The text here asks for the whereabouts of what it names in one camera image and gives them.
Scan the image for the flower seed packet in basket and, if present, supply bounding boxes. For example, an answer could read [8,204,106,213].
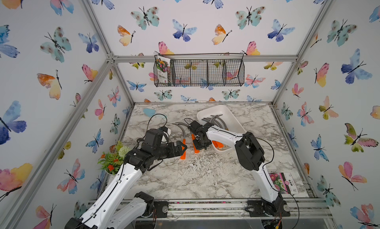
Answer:
[155,55,171,84]

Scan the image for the black wire wall basket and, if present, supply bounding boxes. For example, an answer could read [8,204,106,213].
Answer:
[153,53,245,88]

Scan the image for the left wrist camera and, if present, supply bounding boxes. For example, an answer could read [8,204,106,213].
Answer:
[144,127,171,146]

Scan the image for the light blue plastic trowel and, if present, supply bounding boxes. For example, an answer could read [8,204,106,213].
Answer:
[143,108,166,119]

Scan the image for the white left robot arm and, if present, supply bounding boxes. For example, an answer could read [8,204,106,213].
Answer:
[65,141,187,229]

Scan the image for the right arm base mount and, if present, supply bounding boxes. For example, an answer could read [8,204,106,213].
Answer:
[244,193,291,217]

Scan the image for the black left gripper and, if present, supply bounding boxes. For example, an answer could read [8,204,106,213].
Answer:
[152,141,187,161]

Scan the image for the orange handle sickle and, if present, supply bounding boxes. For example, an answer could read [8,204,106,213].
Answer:
[173,123,186,160]
[212,141,224,150]
[175,122,200,154]

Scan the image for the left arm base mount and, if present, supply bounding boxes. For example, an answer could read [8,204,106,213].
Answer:
[138,200,169,219]

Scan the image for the flower seed packet on table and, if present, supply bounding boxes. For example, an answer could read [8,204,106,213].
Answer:
[269,172,298,194]

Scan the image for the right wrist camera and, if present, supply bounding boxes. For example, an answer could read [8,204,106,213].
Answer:
[190,121,201,133]

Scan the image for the labelled wooden sickle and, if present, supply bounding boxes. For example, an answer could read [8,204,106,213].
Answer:
[202,114,228,130]

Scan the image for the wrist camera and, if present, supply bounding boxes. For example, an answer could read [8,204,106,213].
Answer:
[190,121,201,133]
[144,127,171,146]

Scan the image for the white plastic storage tray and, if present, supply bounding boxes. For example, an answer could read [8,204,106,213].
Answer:
[190,105,252,160]

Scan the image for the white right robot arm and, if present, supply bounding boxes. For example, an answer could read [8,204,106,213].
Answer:
[189,121,283,211]

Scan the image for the potted artificial flowers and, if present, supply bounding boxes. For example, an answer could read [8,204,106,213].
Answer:
[98,141,131,175]

